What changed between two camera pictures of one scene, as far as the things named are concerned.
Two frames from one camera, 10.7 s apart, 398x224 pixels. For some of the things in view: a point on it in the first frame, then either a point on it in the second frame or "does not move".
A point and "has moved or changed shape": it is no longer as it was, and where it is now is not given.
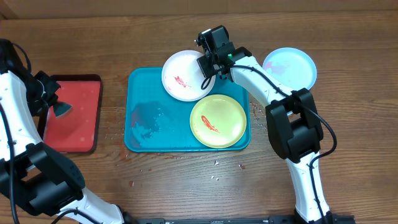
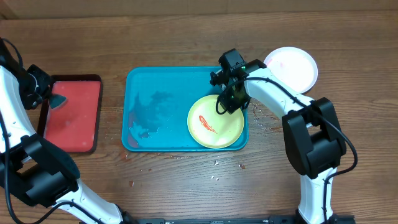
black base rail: [328, 219] does not move
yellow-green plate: [217, 121] does not move
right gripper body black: [209, 68] to [236, 101]
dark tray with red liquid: [78, 129] does not move
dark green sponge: [59, 108] has moved or changed shape
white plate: [182, 77] to [294, 66]
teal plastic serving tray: [155, 121] does not move
